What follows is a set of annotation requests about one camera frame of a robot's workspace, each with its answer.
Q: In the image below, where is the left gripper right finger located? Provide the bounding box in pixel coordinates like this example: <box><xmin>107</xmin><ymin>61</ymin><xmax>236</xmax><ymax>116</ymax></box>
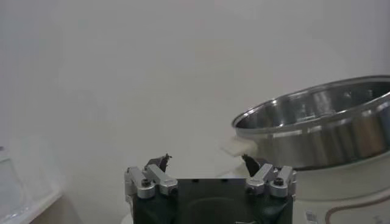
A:
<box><xmin>241</xmin><ymin>154</ymin><xmax>297</xmax><ymax>198</ymax></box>

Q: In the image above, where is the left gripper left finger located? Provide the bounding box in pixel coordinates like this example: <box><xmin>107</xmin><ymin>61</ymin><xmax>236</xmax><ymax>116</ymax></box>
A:
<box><xmin>124</xmin><ymin>153</ymin><xmax>179</xmax><ymax>200</ymax></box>

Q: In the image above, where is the stainless steel steamer basket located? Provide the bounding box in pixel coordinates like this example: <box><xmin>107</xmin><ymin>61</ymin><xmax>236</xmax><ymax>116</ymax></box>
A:
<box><xmin>231</xmin><ymin>75</ymin><xmax>390</xmax><ymax>171</ymax></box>

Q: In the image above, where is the white electric cooker base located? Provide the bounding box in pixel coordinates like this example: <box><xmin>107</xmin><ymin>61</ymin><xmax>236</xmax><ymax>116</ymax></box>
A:
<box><xmin>221</xmin><ymin>136</ymin><xmax>390</xmax><ymax>224</ymax></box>

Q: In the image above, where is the white side table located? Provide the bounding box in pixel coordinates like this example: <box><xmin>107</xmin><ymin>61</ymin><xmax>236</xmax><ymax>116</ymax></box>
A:
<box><xmin>0</xmin><ymin>189</ymin><xmax>64</xmax><ymax>224</ymax></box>

